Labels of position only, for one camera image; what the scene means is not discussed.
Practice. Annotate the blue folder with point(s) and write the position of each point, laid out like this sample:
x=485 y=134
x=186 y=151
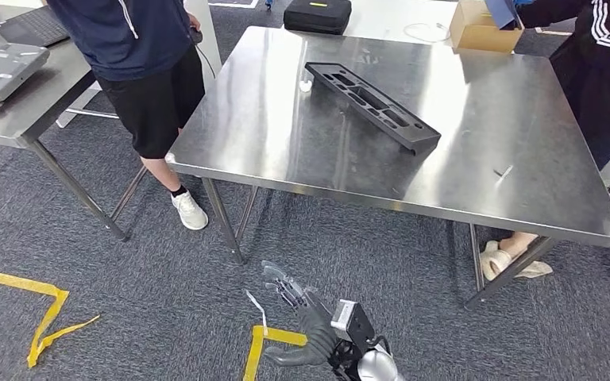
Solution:
x=499 y=13

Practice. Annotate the small white plastic piece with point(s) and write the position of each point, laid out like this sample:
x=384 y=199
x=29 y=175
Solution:
x=305 y=85

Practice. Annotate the small silver metal piece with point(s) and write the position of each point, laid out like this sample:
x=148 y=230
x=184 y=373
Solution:
x=505 y=171

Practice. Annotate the grey metal part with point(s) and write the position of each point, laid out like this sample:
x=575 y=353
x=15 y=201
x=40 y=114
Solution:
x=0 y=73

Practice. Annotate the cardboard box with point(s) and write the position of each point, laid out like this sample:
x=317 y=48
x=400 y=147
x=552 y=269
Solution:
x=473 y=34

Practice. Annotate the white table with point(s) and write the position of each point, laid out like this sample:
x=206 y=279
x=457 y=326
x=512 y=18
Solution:
x=389 y=13

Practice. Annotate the yellow floor tape, loose end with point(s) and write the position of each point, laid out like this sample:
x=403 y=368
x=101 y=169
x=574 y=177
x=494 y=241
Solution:
x=55 y=307

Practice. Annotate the yellow floor tape square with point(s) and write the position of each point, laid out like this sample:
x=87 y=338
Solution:
x=255 y=352

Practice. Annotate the grey flat panel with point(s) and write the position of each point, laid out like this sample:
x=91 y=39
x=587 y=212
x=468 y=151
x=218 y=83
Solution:
x=31 y=26

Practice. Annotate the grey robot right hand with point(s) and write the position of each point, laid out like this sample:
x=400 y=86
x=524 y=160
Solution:
x=318 y=331

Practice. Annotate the steel table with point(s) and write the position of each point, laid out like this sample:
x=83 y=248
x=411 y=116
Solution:
x=47 y=100

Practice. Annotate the black case with yellow label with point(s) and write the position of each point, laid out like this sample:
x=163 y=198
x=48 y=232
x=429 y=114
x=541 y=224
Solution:
x=318 y=18

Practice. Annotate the steel workbench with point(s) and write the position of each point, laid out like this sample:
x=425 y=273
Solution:
x=494 y=105

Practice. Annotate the white tape scrap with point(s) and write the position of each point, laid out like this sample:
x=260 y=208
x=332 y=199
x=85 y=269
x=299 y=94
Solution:
x=257 y=307

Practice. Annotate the black handheld controller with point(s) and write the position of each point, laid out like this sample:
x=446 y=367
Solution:
x=196 y=35

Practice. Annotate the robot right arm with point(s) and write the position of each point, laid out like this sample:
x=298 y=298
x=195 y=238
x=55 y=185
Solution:
x=378 y=368

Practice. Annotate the long black plastic panel part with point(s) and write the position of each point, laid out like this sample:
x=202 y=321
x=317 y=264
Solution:
x=415 y=134

